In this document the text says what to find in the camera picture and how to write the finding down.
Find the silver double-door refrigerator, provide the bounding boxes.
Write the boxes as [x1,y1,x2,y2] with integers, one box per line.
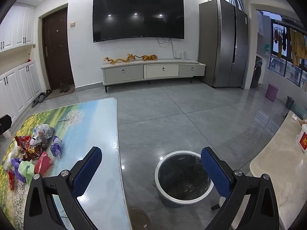
[198,0,249,88]

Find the grey slippers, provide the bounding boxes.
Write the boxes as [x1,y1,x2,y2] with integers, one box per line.
[31,89,52,108]

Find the golden dragon figurine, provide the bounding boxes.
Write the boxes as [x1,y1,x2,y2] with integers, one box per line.
[104,54,158,64]

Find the dark brown entrance door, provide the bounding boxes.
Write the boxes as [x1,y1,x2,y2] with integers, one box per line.
[42,7,74,90]

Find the purple stool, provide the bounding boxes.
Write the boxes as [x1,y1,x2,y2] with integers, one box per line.
[265,84,278,101]

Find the purple white wrapper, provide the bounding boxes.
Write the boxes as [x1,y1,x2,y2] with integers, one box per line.
[50,136,62,158]

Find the purple plastic bag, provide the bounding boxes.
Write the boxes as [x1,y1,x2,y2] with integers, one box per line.
[11,158,26,183]

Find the grey round trash bin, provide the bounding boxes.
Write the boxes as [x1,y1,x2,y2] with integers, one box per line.
[154,151,214,208]

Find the washing machine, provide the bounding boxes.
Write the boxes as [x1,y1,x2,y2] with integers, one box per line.
[250,56,263,88]

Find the small dark bin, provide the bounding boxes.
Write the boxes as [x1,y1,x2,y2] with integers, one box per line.
[286,96,295,110]

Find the black wall television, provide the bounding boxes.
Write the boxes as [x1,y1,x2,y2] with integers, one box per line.
[93,0,184,42]

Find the white marble side table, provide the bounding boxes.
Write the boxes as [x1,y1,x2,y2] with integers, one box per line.
[250,111,306,229]

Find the brown shoes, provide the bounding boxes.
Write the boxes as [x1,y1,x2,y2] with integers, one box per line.
[59,83,70,93]

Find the white shoe cabinet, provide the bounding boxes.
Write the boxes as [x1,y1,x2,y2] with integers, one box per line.
[1,4,42,122]

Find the hanging clothes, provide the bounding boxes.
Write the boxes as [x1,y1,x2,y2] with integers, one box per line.
[273,26,306,66]

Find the green plastic bag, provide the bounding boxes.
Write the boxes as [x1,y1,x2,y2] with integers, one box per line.
[18,160,34,186]

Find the pink red paper box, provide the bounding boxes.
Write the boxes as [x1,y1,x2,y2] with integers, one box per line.
[34,151,53,175]

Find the round woven fan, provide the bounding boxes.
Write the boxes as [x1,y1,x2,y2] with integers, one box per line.
[129,208,152,230]

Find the red white box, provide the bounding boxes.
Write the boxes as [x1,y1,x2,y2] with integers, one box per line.
[296,124,307,154]

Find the white printed plastic bag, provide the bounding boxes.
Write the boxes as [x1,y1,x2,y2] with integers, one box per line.
[30,124,55,146]

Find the red chip bag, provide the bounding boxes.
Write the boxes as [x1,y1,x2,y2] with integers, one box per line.
[15,135,43,161]

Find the brown doormat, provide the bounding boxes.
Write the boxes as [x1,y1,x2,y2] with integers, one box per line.
[45,86,75,100]

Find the white TV cabinet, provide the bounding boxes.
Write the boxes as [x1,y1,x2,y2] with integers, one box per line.
[101,59,206,92]

